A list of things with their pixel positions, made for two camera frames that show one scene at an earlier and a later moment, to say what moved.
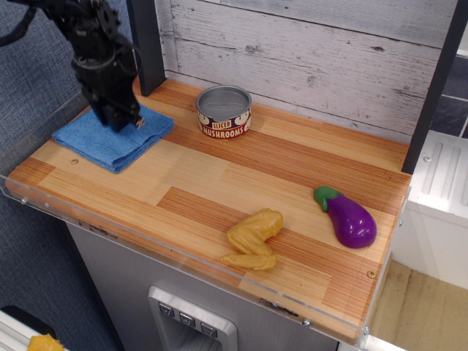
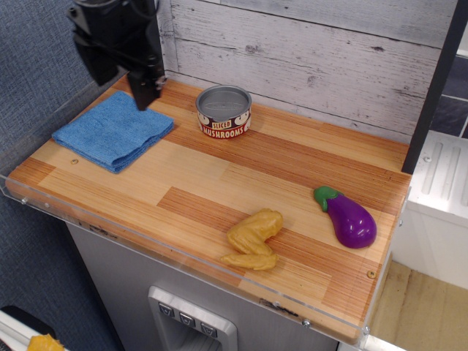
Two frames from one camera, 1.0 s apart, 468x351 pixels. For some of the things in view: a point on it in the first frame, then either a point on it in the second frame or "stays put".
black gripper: x=107 y=77 to x=127 y=31
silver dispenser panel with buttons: x=180 y=324 stays put
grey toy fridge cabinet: x=121 y=278 stays put
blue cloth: x=117 y=150 stays put
